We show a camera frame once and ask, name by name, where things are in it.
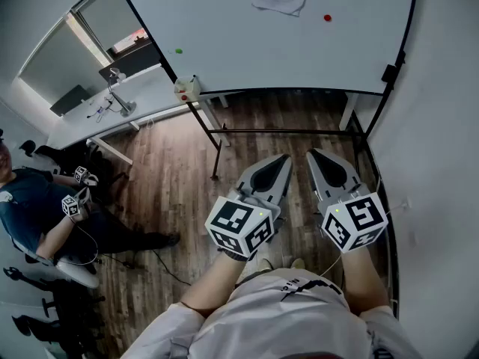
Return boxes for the white marker tray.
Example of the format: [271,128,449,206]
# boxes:
[174,75,201,103]

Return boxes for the thin gripper cable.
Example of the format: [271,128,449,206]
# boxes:
[319,252,344,278]

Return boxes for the black monitor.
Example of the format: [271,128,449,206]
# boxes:
[49,84,93,117]
[99,41,162,85]

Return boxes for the large whiteboard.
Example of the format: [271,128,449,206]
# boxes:
[112,0,420,96]

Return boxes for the person's white shirt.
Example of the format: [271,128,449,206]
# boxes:
[119,267,424,359]

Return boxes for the black floor cable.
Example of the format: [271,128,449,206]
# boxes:
[100,248,192,287]

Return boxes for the white desk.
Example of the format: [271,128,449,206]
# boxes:
[46,64,231,166]

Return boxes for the whiteboard eraser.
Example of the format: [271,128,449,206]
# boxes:
[380,64,397,85]

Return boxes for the dark wrist band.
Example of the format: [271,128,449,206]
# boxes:
[218,245,252,263]

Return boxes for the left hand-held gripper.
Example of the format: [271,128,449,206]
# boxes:
[204,154,293,258]

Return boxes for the grey window blind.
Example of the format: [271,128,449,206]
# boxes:
[76,0,147,54]
[18,13,112,106]

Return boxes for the person's left forearm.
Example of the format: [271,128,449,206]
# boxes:
[179,251,259,319]

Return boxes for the person's right forearm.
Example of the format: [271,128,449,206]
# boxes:
[339,248,392,317]

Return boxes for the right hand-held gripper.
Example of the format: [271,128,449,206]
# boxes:
[305,148,389,254]

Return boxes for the black whiteboard stand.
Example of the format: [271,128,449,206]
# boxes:
[186,88,386,181]

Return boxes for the grey office chair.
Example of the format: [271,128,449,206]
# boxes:
[10,237,100,289]

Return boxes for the black office chair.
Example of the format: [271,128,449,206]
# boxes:
[3,266,108,353]

